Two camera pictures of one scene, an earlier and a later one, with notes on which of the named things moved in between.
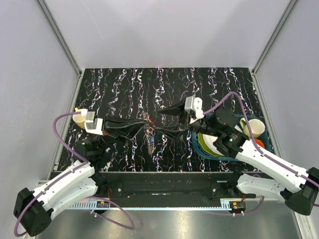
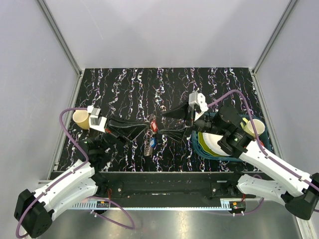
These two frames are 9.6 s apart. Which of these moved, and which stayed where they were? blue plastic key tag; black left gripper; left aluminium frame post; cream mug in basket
Moved: blue plastic key tag
Stayed: cream mug in basket; black left gripper; left aluminium frame post
